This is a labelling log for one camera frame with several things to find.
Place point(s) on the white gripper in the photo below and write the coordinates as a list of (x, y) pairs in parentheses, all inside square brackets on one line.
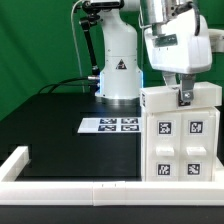
[(179, 50)]

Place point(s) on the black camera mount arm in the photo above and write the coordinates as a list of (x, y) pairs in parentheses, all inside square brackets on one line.
[(86, 22)]

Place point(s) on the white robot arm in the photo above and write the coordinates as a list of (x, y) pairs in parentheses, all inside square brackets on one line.
[(121, 77)]

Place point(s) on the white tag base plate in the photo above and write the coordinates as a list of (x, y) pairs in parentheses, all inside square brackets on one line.
[(110, 125)]

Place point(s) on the white U-shaped fence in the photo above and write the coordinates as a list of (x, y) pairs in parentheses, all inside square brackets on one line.
[(118, 193)]

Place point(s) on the white cabinet body box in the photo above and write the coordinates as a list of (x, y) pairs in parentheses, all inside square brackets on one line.
[(212, 132)]

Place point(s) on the white cabinet top block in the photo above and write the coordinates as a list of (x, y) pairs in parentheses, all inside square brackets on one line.
[(166, 99)]

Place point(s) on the white cabinet door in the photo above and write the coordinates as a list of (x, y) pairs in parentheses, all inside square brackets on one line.
[(163, 145), (196, 156)]

